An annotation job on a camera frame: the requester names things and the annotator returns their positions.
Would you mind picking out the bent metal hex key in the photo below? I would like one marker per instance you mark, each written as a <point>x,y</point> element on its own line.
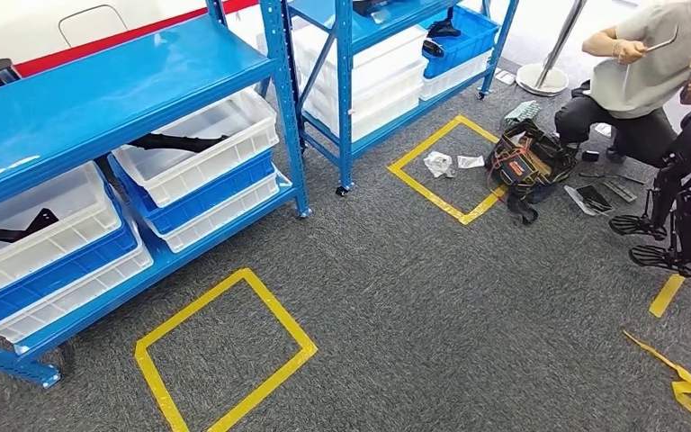
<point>661,43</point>

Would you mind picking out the person's forearm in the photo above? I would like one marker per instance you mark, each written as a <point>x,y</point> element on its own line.
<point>599,43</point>

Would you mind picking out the small black part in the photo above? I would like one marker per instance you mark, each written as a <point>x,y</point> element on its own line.
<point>444,27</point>
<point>434,47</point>

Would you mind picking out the blue metal shelf rack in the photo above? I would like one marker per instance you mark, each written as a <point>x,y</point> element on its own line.
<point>345,89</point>
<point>113,89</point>

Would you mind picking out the long black plastic part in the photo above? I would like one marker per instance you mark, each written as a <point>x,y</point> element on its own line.
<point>178,143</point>

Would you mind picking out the person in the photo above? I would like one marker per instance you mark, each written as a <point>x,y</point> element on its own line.
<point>643,89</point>

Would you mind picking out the small white paper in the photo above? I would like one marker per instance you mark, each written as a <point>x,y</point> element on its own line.
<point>603,130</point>

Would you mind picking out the chrome pole stand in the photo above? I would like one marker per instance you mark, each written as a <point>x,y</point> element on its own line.
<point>542,77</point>

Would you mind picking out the small black box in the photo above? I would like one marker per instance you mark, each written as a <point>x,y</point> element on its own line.
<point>590,156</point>

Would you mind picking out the flat grey metal tool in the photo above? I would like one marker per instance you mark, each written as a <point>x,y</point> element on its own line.
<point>620,191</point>

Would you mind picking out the green patterned cloth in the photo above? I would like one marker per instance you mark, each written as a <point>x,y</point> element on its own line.
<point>521,113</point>

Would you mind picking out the small white card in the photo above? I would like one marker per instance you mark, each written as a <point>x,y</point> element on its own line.
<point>504,76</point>

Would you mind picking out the black tray in clear bag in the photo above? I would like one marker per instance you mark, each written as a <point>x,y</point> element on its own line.
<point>590,200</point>

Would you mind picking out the black open tool bag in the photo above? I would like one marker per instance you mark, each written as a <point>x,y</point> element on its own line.
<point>530,164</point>

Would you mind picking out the crumpled clear plastic bag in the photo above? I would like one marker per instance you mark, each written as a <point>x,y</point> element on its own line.
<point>439,164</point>

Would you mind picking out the yellow floor tape square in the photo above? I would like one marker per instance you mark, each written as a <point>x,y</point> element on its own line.
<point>417,179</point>

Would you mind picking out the crumpled yellow tape strip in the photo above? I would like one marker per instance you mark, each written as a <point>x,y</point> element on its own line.
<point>685,384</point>

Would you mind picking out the red barrier belt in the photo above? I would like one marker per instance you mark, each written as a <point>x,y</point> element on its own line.
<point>113,39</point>

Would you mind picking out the white car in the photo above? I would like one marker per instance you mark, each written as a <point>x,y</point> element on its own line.
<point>23,30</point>

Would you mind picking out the black stanchion post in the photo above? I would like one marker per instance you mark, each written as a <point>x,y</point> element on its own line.
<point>1,73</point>

